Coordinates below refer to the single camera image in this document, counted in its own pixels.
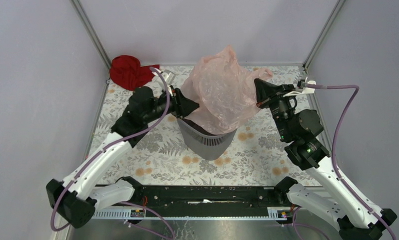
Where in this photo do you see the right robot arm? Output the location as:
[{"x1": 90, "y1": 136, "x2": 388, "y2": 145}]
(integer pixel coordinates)
[{"x1": 254, "y1": 78, "x2": 397, "y2": 240}]

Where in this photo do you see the red crumpled cloth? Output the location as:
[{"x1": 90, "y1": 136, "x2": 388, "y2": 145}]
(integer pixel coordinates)
[{"x1": 109, "y1": 55, "x2": 160, "y2": 91}]

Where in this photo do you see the aluminium frame post right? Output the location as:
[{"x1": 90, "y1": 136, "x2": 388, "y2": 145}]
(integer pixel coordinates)
[{"x1": 302, "y1": 0, "x2": 347, "y2": 73}]

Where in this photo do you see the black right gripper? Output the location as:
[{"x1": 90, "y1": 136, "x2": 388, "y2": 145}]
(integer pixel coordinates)
[{"x1": 253, "y1": 78, "x2": 298, "y2": 141}]

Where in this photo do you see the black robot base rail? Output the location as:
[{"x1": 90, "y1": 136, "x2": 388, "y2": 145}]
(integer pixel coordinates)
[{"x1": 111, "y1": 184, "x2": 308, "y2": 219}]

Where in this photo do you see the aluminium frame post left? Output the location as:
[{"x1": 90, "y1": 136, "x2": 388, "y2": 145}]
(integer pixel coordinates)
[{"x1": 70, "y1": 0, "x2": 112, "y2": 69}]

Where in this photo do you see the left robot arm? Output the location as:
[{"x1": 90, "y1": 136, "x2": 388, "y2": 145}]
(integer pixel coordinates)
[{"x1": 46, "y1": 86, "x2": 199, "y2": 232}]

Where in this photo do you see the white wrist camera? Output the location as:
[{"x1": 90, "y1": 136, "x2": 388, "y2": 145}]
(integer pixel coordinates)
[
  {"x1": 152, "y1": 69, "x2": 176, "y2": 89},
  {"x1": 283, "y1": 76, "x2": 317, "y2": 97}
]

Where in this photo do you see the floral patterned table mat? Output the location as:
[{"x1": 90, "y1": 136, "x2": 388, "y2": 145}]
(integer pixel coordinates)
[{"x1": 87, "y1": 65, "x2": 320, "y2": 187}]

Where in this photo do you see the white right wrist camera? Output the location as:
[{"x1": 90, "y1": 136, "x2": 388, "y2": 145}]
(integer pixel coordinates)
[{"x1": 283, "y1": 76, "x2": 317, "y2": 97}]

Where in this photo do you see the grey slotted trash bin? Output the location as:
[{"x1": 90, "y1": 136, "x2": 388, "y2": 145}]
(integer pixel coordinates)
[{"x1": 177, "y1": 119, "x2": 237, "y2": 161}]

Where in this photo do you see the aluminium frame post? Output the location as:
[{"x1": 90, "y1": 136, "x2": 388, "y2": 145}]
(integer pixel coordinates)
[
  {"x1": 70, "y1": 0, "x2": 112, "y2": 69},
  {"x1": 302, "y1": 0, "x2": 347, "y2": 73}
]

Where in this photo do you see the pink plastic trash bag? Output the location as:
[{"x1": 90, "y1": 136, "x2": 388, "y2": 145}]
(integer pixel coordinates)
[{"x1": 180, "y1": 45, "x2": 273, "y2": 135}]

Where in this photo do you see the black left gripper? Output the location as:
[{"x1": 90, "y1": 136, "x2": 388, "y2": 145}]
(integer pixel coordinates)
[{"x1": 143, "y1": 84, "x2": 200, "y2": 124}]

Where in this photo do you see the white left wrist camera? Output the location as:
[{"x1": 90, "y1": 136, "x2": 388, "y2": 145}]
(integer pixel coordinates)
[{"x1": 152, "y1": 69, "x2": 176, "y2": 89}]

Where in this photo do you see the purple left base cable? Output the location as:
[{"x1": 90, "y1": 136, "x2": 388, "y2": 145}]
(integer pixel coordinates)
[{"x1": 119, "y1": 201, "x2": 178, "y2": 240}]

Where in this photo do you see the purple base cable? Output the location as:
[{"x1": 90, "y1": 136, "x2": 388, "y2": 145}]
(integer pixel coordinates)
[
  {"x1": 119, "y1": 201, "x2": 178, "y2": 240},
  {"x1": 280, "y1": 205, "x2": 331, "y2": 240}
]

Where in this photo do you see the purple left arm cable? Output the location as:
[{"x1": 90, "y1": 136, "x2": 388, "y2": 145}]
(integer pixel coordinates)
[{"x1": 50, "y1": 66, "x2": 172, "y2": 232}]

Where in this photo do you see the white slotted cable duct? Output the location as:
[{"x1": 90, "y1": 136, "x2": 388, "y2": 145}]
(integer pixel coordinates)
[{"x1": 92, "y1": 205, "x2": 293, "y2": 221}]

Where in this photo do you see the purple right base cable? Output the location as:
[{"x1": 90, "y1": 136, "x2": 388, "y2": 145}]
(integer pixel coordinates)
[{"x1": 280, "y1": 205, "x2": 331, "y2": 240}]

